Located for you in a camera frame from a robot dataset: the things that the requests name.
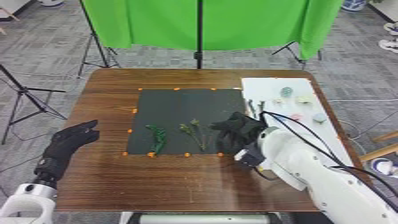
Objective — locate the leafy green sprig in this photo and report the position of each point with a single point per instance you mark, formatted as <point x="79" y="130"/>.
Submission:
<point x="159" y="136"/>

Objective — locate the wooden chair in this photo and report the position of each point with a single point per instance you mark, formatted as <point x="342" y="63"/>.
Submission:
<point x="379" y="151"/>

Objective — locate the small white flower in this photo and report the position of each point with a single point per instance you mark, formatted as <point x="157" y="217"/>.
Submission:
<point x="278" y="101"/>

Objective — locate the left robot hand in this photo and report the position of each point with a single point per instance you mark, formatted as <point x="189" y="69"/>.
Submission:
<point x="70" y="140"/>

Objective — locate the black pole stand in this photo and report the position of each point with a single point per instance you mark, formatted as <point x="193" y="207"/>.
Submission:
<point x="200" y="33"/>

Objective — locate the pale grey bar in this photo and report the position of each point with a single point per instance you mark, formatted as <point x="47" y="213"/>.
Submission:
<point x="201" y="219"/>

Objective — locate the black light stand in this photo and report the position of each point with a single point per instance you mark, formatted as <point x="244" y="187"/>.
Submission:
<point x="95" y="40"/>

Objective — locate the white shoe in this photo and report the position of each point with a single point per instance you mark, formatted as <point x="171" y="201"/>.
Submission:
<point x="390" y="46"/>
<point x="392" y="28"/>

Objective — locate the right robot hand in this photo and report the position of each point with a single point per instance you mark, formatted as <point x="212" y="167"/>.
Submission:
<point x="240" y="131"/>

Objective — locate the pink flower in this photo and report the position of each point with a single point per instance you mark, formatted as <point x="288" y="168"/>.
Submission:
<point x="296" y="116"/>

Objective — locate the black tripod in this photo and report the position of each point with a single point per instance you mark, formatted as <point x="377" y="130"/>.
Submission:
<point x="25" y="91"/>

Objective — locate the dark mat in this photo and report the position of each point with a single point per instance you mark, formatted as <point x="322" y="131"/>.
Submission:
<point x="178" y="106"/>

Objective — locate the budded green sprig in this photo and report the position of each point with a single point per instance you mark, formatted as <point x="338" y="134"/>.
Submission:
<point x="194" y="133"/>

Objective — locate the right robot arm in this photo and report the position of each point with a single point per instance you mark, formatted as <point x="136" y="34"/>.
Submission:
<point x="308" y="166"/>

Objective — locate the white sheet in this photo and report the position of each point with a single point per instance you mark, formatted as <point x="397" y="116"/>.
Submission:
<point x="308" y="83"/>

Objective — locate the black backdrop stand leg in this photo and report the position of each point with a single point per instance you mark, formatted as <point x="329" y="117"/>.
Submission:
<point x="294" y="51"/>

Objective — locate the thin green sprig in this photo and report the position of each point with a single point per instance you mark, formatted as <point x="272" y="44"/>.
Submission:
<point x="251" y="107"/>

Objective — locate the teal flower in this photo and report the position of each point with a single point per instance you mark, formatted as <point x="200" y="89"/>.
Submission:
<point x="287" y="91"/>

